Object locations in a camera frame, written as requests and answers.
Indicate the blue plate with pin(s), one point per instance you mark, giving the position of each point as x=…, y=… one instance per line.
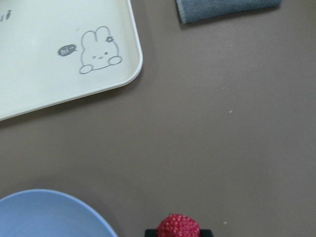
x=49, y=213

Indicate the cream rabbit tray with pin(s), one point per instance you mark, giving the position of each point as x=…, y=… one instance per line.
x=55, y=51

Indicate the red strawberry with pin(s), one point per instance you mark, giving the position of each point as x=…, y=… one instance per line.
x=178, y=225

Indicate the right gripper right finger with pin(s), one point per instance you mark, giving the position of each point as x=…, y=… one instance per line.
x=206, y=233

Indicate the grey folded cloth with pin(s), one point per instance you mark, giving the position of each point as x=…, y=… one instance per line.
x=191, y=11

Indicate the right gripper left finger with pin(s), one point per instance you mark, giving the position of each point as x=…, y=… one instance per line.
x=151, y=233

